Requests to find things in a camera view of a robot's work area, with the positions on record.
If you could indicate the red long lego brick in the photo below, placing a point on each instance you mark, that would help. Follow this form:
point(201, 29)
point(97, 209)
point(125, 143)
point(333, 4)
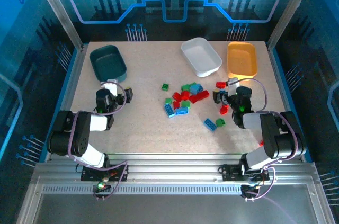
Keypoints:
point(203, 94)

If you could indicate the blue rounded lego brick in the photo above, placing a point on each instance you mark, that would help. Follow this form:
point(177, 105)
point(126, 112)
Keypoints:
point(194, 90)
point(200, 88)

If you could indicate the blue long lego brick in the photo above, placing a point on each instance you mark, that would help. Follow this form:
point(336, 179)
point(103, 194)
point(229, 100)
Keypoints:
point(168, 110)
point(182, 111)
point(210, 124)

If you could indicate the green square lego brick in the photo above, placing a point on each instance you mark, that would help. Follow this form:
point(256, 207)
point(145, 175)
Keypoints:
point(165, 87)

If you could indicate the teal plastic container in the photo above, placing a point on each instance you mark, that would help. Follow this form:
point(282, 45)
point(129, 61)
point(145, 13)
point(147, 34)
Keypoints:
point(106, 59)

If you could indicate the orange plastic container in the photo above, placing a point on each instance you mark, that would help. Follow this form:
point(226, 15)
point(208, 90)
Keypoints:
point(242, 57)

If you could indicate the white plastic container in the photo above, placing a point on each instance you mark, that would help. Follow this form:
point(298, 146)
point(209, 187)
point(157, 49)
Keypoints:
point(201, 54)

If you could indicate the right black-and-white robot arm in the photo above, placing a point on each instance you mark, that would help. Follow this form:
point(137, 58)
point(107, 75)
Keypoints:
point(275, 134)

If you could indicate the left black-and-white robot arm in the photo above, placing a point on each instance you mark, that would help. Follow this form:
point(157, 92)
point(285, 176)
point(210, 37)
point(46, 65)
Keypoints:
point(82, 134)

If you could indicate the black connector block with LEDs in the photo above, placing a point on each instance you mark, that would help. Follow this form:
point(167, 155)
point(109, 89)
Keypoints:
point(102, 188)
point(247, 189)

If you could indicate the grey metal panel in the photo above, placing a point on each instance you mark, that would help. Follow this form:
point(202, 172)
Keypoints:
point(172, 210)

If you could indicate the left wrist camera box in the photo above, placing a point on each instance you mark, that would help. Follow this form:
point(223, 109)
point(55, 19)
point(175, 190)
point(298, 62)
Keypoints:
point(111, 89)

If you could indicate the aluminium table side rail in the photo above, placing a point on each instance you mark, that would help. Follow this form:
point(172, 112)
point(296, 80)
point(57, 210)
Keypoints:
point(75, 75)
point(278, 75)

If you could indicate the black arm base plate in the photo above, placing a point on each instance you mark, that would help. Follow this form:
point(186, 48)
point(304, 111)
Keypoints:
point(87, 175)
point(230, 172)

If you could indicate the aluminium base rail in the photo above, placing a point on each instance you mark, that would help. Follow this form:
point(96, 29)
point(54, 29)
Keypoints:
point(172, 171)

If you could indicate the aluminium frame post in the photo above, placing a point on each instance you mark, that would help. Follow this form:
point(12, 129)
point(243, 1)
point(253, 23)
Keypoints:
point(291, 9)
point(60, 9)

